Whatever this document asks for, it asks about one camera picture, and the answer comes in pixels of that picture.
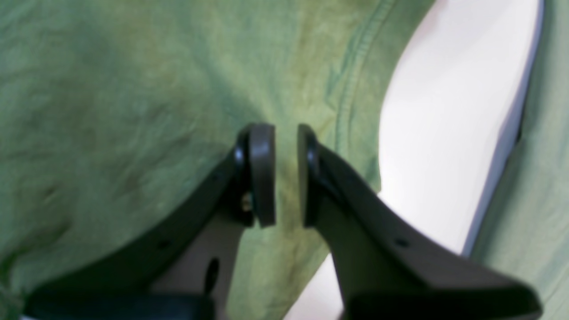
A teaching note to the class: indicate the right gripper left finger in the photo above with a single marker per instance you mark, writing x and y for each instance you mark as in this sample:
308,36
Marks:
180,269

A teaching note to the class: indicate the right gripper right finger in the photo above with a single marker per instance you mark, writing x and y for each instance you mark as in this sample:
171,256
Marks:
386,269

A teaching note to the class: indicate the green t-shirt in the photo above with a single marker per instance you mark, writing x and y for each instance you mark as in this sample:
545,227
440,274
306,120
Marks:
454,112

